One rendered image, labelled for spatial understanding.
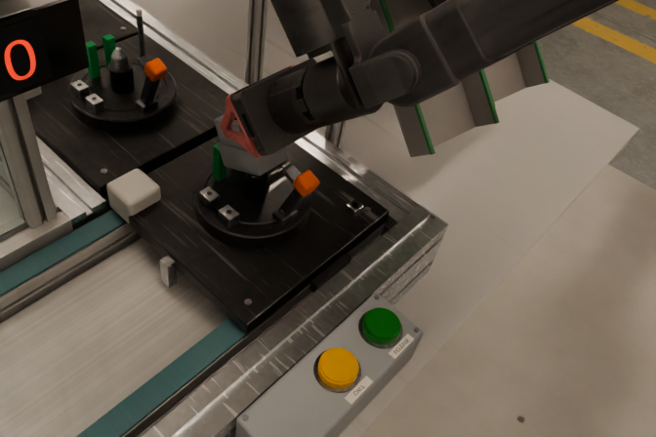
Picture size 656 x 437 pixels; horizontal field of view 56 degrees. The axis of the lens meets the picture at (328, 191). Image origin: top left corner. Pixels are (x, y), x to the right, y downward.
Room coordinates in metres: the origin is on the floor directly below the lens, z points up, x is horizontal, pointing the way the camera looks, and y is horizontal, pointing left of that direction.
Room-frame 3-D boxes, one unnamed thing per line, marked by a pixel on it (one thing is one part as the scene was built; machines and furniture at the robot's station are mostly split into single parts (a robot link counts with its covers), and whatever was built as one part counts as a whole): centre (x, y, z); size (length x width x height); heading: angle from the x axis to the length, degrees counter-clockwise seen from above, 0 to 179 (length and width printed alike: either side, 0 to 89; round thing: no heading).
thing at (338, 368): (0.31, -0.04, 0.96); 0.04 x 0.04 x 0.02
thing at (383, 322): (0.37, -0.08, 0.96); 0.04 x 0.04 x 0.02
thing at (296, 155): (0.50, 0.09, 0.96); 0.24 x 0.24 x 0.02; 56
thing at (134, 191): (0.48, 0.22, 0.97); 0.05 x 0.05 x 0.04; 56
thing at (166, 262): (0.40, 0.16, 0.95); 0.01 x 0.01 x 0.04; 56
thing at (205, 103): (0.65, 0.30, 1.01); 0.24 x 0.24 x 0.13; 56
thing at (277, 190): (0.50, 0.09, 0.98); 0.14 x 0.14 x 0.02
